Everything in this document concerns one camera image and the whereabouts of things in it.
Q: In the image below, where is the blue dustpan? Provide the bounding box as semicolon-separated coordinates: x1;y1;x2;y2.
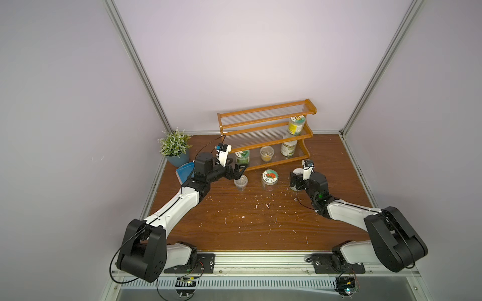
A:
175;161;195;184

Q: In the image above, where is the wooden three-tier shelf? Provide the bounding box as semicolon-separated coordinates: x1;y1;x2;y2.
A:
218;99;317;170

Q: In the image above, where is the small clear seed cup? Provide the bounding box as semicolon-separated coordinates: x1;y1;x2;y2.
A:
233;174;249;191

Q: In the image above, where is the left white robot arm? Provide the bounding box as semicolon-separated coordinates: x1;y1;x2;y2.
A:
115;153;247;283

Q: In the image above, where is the small yellow seed cup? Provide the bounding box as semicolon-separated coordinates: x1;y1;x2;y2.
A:
260;145;275;163

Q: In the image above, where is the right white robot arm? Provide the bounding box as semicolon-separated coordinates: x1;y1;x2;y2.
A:
290;168;428;272

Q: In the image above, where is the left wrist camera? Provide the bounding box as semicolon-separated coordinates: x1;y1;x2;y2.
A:
216;143;232;167

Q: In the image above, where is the sunflower lid jar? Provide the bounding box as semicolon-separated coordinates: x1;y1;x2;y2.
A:
288;115;306;135

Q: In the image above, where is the left controller board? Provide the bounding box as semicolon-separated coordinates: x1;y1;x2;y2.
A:
174;277;198;300

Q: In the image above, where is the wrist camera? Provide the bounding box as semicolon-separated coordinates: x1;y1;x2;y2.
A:
216;143;232;167
303;159;315;181

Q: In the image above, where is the strawberry lid jar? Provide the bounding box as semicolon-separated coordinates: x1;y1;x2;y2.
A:
261;169;279;191

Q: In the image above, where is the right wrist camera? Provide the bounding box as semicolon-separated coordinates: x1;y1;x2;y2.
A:
303;159;315;181

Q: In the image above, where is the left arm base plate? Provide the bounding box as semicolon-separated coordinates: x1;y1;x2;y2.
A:
163;253;215;274

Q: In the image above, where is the right controller board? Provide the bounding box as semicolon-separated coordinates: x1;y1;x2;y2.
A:
335;277;359;298

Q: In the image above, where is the potted green plant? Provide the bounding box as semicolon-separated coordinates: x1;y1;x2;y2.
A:
158;129;192;168

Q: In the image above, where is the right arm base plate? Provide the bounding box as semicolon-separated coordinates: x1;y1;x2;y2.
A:
305;253;366;274

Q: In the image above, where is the green leaf lid jar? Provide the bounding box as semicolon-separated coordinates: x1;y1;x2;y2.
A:
235;150;250;165

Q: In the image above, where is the aluminium front rail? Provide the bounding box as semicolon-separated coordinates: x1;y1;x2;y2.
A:
110;252;422;294

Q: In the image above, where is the controller board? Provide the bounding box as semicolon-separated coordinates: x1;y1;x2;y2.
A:
174;277;198;300
335;277;359;298

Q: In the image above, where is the white lid jar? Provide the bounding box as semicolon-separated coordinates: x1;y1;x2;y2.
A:
292;168;304;179

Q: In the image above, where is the green label white-lid jar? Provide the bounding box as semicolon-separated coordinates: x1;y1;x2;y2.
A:
280;140;297;158

